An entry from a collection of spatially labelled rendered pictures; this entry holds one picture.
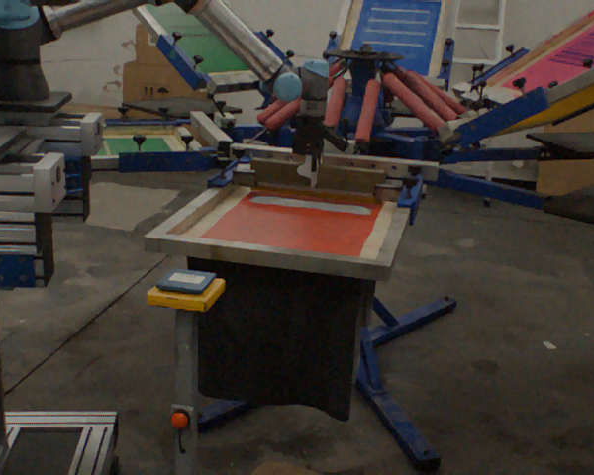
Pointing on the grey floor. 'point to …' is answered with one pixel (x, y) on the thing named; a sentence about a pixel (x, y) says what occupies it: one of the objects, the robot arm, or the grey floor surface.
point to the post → (186, 361)
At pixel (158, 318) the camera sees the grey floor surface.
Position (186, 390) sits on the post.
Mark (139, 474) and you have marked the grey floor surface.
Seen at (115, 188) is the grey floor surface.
